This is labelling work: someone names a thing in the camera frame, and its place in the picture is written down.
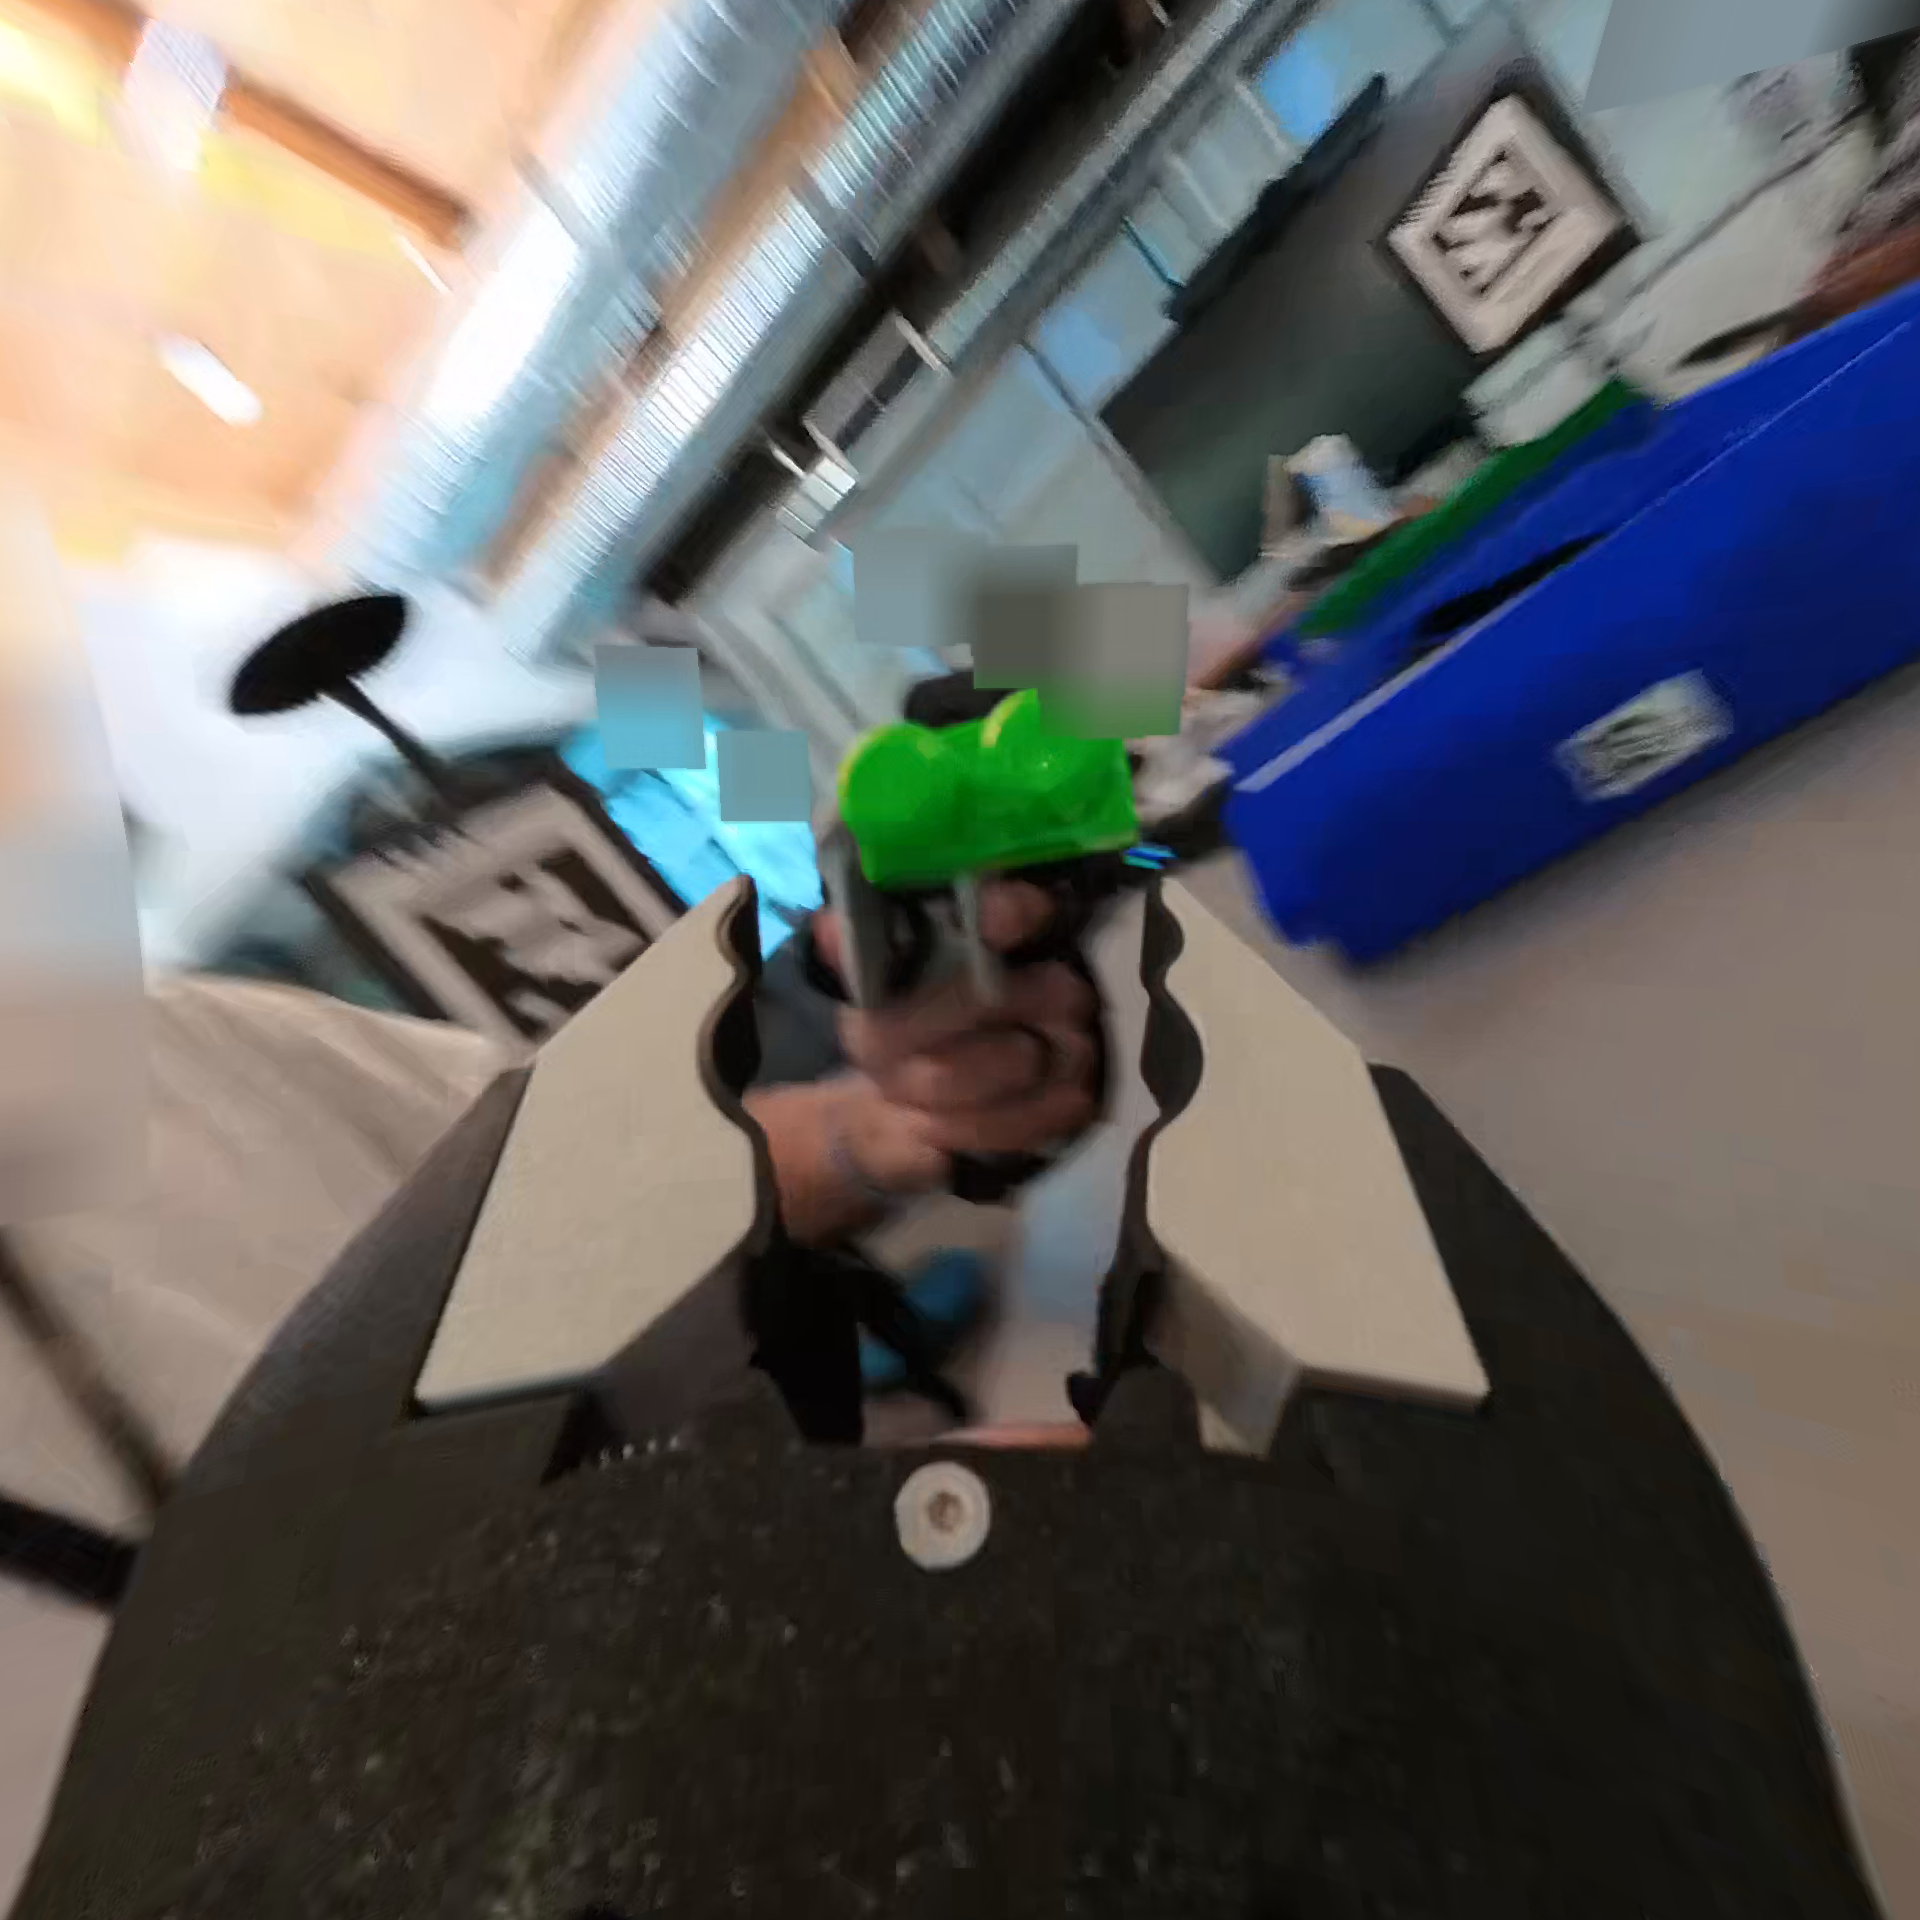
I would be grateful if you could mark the black floor lamp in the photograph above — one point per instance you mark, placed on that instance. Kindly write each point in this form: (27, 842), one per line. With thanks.
(323, 653)

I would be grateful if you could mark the black white fiducial sign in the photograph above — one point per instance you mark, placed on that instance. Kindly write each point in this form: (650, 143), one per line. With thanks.
(1508, 226)
(496, 916)

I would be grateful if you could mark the teal office chair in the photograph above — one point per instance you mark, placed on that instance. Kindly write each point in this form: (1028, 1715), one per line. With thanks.
(929, 1313)

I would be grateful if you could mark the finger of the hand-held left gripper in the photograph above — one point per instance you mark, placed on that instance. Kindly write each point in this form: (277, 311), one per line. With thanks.
(857, 929)
(968, 938)

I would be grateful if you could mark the green plastic bin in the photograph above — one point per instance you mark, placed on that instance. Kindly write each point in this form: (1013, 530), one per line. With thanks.
(1470, 509)

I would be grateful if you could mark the person's left hand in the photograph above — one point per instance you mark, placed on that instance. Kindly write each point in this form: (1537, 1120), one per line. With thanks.
(961, 1065)

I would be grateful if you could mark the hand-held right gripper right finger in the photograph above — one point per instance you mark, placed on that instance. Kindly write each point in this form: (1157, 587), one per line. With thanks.
(1306, 1201)

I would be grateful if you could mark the green toy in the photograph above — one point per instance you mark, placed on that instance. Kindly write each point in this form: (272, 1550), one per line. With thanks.
(975, 794)

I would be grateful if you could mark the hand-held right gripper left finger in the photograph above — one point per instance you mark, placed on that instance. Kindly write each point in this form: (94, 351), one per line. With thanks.
(599, 1187)

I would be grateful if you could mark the silver ventilation duct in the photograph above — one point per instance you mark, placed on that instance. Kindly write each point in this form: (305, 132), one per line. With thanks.
(706, 330)

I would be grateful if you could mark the blue plastic bin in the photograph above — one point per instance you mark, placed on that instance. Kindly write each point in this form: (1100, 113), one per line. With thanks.
(1501, 675)

